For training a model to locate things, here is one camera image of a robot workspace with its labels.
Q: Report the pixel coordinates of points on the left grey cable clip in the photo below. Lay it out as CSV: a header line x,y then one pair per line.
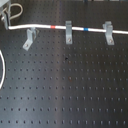
x,y
31,36

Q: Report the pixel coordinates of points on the grey cable clip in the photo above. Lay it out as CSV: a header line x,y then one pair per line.
x,y
68,32
107,26
31,36

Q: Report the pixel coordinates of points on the middle grey cable clip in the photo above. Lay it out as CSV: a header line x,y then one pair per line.
x,y
68,32

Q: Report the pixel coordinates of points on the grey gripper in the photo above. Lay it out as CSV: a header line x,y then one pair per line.
x,y
6,16

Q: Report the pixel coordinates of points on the right grey cable clip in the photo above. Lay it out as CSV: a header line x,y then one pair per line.
x,y
107,26

